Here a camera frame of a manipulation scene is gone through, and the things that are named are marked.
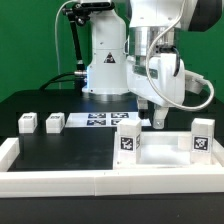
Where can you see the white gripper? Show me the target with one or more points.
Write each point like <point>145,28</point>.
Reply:
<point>172,86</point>

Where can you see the white square table top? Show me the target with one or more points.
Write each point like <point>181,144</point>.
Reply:
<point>168,150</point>

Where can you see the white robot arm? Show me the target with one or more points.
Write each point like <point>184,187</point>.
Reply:
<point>142,58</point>

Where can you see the white AprilTag base sheet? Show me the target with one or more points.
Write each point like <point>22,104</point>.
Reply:
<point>98,119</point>

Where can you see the white U-shaped obstacle fence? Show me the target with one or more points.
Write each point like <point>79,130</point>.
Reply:
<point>193,179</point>

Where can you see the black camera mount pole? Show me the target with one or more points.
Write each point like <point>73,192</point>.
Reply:
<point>76,20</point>

